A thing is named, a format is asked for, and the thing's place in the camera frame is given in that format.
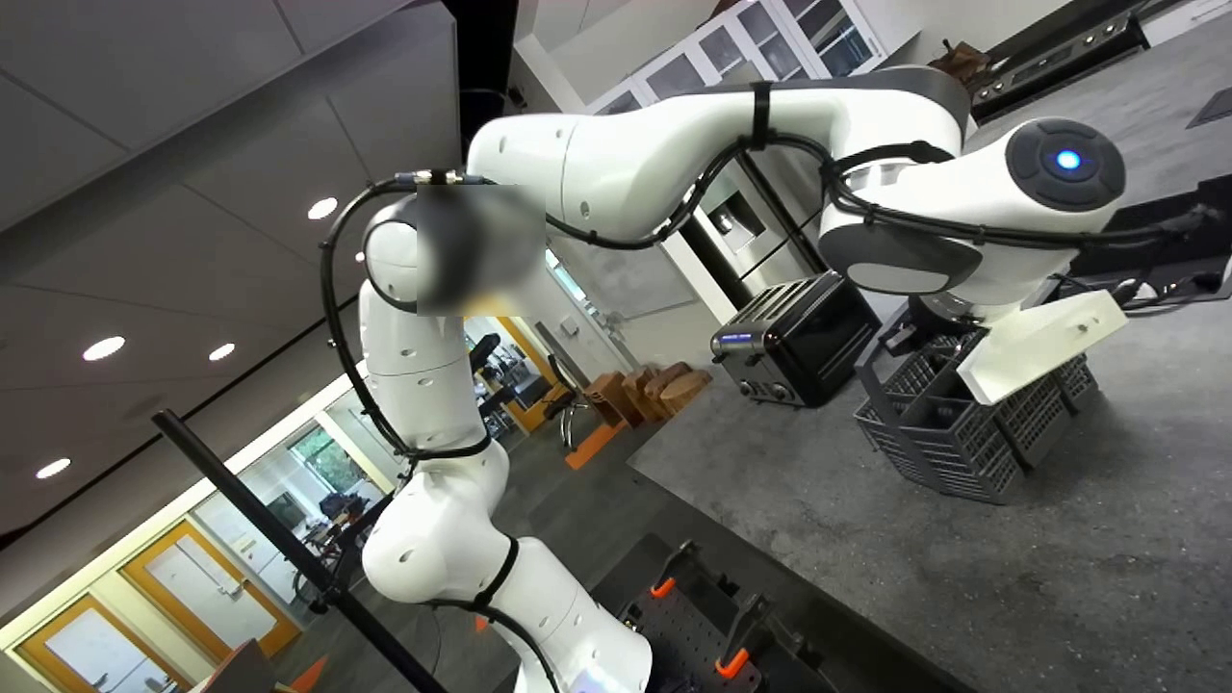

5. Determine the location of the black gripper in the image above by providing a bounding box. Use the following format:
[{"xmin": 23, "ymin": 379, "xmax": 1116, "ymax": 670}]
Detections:
[{"xmin": 883, "ymin": 298, "xmax": 997, "ymax": 389}]

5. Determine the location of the gray plastic cutlery box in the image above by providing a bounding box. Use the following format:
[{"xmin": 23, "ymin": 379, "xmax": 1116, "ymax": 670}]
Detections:
[{"xmin": 856, "ymin": 324, "xmax": 1106, "ymax": 510}]

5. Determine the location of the black and steel toaster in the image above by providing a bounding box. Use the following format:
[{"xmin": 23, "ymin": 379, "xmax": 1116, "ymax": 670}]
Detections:
[{"xmin": 707, "ymin": 266, "xmax": 886, "ymax": 413}]

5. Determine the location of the stainless steel refrigerator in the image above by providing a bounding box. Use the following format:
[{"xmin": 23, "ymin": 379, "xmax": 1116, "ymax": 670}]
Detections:
[{"xmin": 657, "ymin": 148, "xmax": 839, "ymax": 321}]

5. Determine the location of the brown wooden furniture stack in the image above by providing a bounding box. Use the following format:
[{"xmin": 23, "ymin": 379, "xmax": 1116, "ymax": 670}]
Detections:
[{"xmin": 558, "ymin": 361, "xmax": 714, "ymax": 475}]

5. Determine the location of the black kitchen oven range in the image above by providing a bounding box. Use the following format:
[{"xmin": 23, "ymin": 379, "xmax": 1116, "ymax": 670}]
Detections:
[{"xmin": 963, "ymin": 0, "xmax": 1166, "ymax": 122}]

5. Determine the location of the black pole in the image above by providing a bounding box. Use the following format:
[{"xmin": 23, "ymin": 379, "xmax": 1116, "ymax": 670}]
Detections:
[{"xmin": 150, "ymin": 406, "xmax": 451, "ymax": 693}]

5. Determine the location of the orange framed glass door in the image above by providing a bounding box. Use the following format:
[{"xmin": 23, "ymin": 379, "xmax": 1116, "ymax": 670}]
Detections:
[
  {"xmin": 114, "ymin": 515, "xmax": 306, "ymax": 666},
  {"xmin": 6, "ymin": 592, "xmax": 184, "ymax": 693}
]

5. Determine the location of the white glass-door wall cabinet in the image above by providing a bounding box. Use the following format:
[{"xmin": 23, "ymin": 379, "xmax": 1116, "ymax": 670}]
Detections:
[{"xmin": 584, "ymin": 0, "xmax": 926, "ymax": 127}]

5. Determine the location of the orange-handled black clamp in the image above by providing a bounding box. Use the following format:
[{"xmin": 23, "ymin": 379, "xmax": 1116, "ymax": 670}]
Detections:
[
  {"xmin": 707, "ymin": 592, "xmax": 776, "ymax": 685},
  {"xmin": 643, "ymin": 534, "xmax": 703, "ymax": 607}
]

